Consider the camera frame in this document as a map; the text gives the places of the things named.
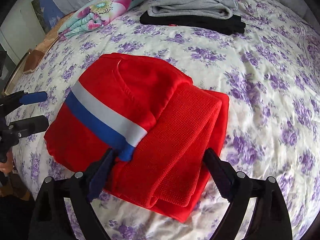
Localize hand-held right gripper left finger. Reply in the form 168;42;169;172
30;149;118;240

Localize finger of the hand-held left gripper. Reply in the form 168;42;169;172
7;116;50;139
0;91;48;108

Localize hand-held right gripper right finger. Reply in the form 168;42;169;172
203;148;293;240

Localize red striped sweater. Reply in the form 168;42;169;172
44;52;230;223

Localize person's left forearm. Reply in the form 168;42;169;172
0;152;15;178

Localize folded black pants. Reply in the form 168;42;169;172
139;14;247;34

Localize blue patterned cloth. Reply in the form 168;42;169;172
35;0;65;20

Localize floral pink pillow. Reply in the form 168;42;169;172
57;0;153;40

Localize purple floral bed sheet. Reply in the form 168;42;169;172
10;0;320;240

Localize folded grey sweatpants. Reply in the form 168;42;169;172
147;0;239;19

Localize wooden bed frame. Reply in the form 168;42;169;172
5;47;50;93

